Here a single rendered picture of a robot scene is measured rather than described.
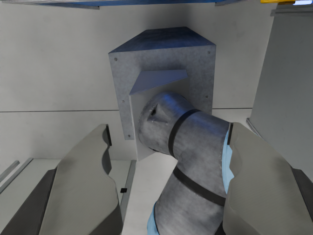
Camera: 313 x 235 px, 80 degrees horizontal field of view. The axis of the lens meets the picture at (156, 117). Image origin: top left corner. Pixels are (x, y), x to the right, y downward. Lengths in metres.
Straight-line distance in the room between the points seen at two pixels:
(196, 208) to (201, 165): 0.07
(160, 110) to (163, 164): 1.71
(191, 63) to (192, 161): 0.31
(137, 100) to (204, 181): 0.20
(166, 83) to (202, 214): 0.27
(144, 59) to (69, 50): 1.24
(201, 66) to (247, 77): 1.19
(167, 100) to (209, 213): 0.22
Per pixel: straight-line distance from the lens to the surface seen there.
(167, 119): 0.38
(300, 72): 1.31
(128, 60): 0.57
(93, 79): 1.73
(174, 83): 0.46
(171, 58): 0.55
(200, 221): 0.34
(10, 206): 2.11
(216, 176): 0.32
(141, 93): 0.40
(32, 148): 2.45
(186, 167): 0.34
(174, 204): 0.35
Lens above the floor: 1.54
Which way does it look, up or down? 61 degrees down
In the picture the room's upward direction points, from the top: 173 degrees counter-clockwise
